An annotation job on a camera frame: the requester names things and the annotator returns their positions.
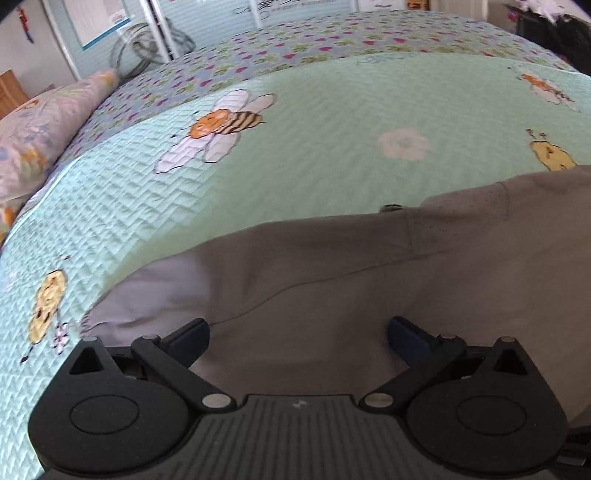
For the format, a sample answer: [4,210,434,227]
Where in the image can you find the grey pants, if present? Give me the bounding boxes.
[81,164,591,425]

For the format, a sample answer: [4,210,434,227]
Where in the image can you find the pile of dark clothes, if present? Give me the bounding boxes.
[503,0,591,75]

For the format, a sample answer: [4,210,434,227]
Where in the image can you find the wooden headboard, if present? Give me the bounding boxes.
[0,69,31,121]

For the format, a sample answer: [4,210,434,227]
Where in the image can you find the white wardrobe with sliding doors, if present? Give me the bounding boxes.
[41,0,361,93]

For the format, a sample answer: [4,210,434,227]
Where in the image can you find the floral pillow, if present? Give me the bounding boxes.
[0,69,122,245]

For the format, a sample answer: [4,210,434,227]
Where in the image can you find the blue-bordered wall poster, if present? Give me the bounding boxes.
[65,0,134,51]

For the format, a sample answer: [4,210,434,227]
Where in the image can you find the quilted bee-print bedspread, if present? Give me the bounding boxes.
[0,9,591,480]

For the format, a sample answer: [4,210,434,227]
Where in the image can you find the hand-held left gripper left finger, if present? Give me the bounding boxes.
[68,318,238,413]

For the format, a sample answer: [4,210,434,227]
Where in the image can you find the white cloth on pile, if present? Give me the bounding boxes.
[515,0,573,17]

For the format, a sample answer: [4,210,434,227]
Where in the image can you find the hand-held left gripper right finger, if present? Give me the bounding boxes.
[359,316,532,413]

